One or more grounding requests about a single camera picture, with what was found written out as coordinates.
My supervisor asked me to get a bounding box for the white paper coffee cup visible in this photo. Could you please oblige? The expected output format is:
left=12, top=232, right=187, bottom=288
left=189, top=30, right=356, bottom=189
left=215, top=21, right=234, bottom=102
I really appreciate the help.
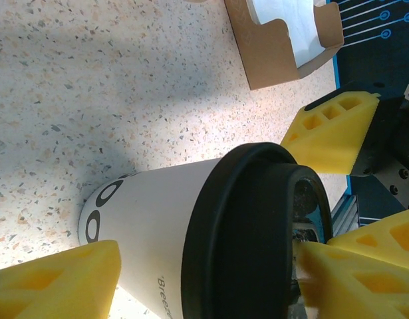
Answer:
left=76, top=156, right=225, bottom=319

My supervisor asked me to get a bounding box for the aluminium table side rail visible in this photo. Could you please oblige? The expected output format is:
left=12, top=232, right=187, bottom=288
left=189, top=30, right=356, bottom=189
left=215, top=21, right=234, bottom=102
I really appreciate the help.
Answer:
left=330, top=194, right=361, bottom=240

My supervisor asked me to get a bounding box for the brown cardboard napkin box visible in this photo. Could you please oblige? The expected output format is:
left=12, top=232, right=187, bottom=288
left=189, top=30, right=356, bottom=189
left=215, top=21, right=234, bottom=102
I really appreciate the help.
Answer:
left=223, top=0, right=345, bottom=91

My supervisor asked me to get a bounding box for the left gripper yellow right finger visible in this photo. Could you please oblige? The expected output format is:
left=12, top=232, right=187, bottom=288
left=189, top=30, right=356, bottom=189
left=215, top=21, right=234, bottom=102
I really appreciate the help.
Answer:
left=296, top=241, right=409, bottom=319

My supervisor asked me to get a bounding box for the white paper napkin stack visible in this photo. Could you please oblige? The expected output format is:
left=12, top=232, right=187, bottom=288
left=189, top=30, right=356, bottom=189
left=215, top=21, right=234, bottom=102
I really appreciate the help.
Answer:
left=249, top=0, right=268, bottom=27

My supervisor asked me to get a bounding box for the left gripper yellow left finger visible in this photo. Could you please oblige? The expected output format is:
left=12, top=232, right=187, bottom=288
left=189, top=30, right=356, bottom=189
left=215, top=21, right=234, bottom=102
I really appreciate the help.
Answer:
left=0, top=239, right=122, bottom=319

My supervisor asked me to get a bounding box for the black plastic cup lid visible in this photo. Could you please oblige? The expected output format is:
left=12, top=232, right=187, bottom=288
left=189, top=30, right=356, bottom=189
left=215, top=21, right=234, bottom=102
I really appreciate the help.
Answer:
left=180, top=142, right=333, bottom=319

